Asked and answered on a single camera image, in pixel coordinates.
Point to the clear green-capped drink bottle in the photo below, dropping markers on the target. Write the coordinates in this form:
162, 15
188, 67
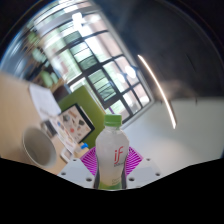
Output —
112, 156

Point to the white paper cup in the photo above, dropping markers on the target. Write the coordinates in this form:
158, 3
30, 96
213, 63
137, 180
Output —
38, 146

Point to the large black-framed window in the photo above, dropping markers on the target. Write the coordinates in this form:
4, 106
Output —
100, 63

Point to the small dark wallet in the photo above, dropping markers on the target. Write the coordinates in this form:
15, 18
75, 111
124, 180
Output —
49, 128

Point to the long linear ceiling light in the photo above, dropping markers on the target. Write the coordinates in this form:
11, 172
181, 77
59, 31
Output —
160, 90

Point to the white paper sheet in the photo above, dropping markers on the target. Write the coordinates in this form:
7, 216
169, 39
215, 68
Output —
43, 100

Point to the green upholstered bench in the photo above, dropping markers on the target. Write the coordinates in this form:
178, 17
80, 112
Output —
86, 103

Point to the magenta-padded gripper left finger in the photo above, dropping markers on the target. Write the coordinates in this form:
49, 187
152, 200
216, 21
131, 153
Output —
75, 171

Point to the small blue-capped bottle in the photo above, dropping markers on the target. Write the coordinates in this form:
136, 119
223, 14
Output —
84, 146

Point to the colourful printed sheet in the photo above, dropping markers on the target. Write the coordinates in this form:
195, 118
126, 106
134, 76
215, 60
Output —
65, 135

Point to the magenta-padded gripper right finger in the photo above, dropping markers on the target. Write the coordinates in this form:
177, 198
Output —
145, 171

